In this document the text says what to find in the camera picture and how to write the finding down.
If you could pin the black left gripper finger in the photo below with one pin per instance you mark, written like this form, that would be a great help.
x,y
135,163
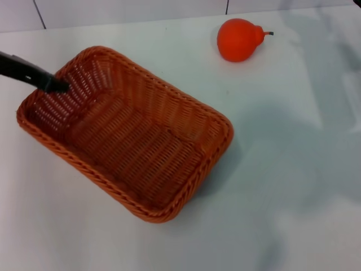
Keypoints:
x,y
25,72

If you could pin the orange woven rectangular basket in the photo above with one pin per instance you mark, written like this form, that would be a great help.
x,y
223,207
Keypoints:
x,y
146,146

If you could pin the orange toy pear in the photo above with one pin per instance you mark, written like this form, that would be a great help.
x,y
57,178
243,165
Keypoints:
x,y
239,39

